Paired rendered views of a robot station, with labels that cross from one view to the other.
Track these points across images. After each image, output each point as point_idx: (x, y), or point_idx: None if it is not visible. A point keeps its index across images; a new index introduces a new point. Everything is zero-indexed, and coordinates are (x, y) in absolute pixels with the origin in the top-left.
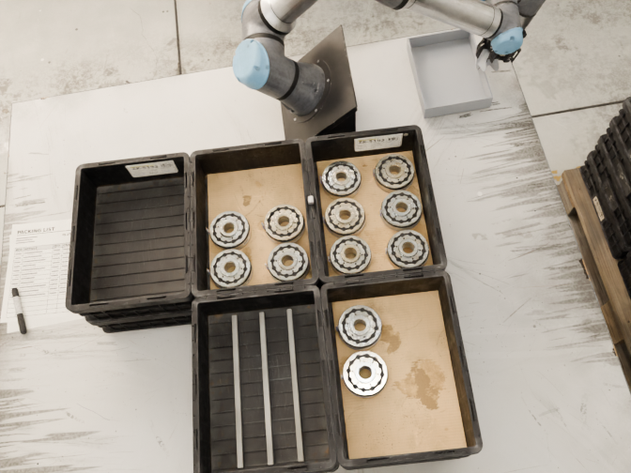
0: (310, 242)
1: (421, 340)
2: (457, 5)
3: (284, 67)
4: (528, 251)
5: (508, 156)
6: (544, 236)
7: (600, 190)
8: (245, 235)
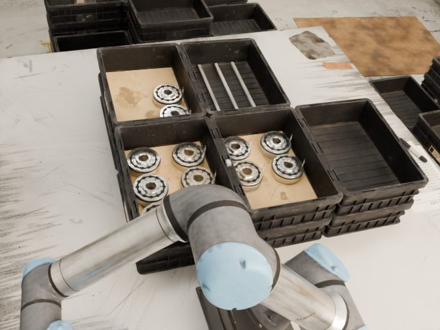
0: (220, 137)
1: (130, 116)
2: (109, 232)
3: (291, 267)
4: (34, 211)
5: None
6: (16, 225)
7: None
8: (273, 162)
